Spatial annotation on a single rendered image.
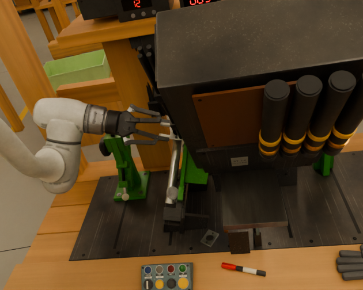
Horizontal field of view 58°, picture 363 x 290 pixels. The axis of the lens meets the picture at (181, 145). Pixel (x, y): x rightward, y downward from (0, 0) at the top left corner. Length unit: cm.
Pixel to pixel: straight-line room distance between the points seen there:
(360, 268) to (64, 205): 110
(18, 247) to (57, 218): 139
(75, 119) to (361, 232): 93
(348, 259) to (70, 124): 88
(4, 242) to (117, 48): 206
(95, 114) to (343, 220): 84
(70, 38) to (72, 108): 22
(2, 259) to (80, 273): 166
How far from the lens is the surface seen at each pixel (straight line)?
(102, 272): 116
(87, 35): 108
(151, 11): 105
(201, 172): 98
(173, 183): 112
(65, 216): 143
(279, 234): 113
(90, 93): 142
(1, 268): 276
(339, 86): 55
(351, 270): 106
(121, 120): 103
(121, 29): 105
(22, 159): 88
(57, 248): 134
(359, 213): 122
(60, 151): 102
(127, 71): 123
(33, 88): 139
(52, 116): 102
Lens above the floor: 180
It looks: 36 degrees down
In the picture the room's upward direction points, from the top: 13 degrees counter-clockwise
